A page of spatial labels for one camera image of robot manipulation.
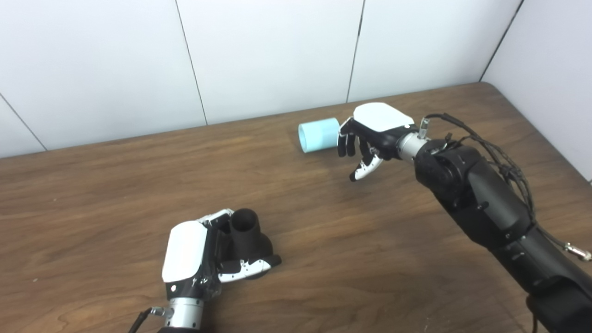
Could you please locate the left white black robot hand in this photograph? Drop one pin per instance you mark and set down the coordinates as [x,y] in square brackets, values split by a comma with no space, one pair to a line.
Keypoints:
[185,249]

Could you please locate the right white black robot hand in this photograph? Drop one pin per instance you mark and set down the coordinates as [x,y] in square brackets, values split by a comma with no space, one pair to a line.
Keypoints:
[379,118]

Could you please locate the black funnel-shaped nozzle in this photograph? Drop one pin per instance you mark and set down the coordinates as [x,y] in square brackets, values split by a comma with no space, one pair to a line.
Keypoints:
[247,236]

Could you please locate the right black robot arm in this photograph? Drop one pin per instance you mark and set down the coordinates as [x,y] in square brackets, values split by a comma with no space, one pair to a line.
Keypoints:
[485,199]

